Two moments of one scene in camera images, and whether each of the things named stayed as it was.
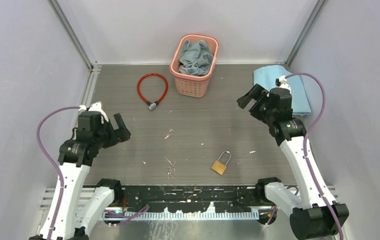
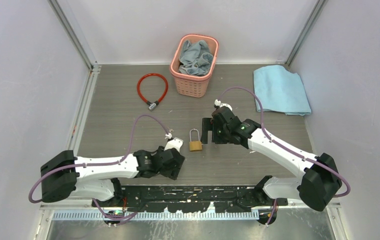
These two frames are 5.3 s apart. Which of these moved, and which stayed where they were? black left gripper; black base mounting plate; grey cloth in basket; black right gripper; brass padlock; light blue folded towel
Moved: brass padlock; black right gripper; black left gripper
Stayed: grey cloth in basket; light blue folded towel; black base mounting plate
